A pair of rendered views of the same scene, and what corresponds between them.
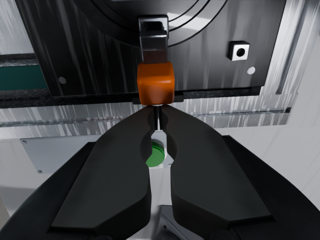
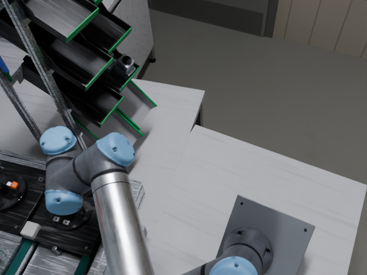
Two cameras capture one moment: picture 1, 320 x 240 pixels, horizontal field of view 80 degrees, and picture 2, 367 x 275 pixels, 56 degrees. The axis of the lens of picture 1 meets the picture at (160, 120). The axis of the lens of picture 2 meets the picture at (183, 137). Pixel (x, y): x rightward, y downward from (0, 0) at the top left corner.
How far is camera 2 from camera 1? 1.06 m
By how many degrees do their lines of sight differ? 56
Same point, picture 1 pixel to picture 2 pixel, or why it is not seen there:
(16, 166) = not seen: outside the picture
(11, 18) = (65, 268)
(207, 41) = not seen: hidden behind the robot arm
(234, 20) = not seen: hidden behind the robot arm
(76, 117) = (101, 254)
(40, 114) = (94, 267)
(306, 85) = (151, 174)
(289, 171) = (207, 178)
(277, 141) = (179, 185)
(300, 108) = (162, 176)
